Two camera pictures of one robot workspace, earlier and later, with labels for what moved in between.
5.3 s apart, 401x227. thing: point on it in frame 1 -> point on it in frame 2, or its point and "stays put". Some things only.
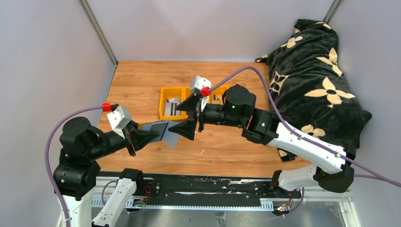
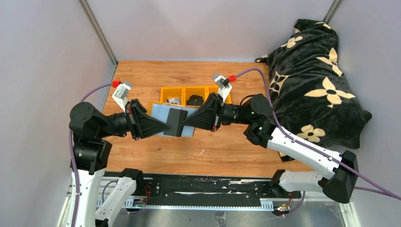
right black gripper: (192, 104) -> (210, 115)
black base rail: (190, 190) stays put
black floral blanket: (310, 92) stays put
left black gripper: (139, 138) -> (140, 122)
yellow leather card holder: (170, 139) -> (161, 110)
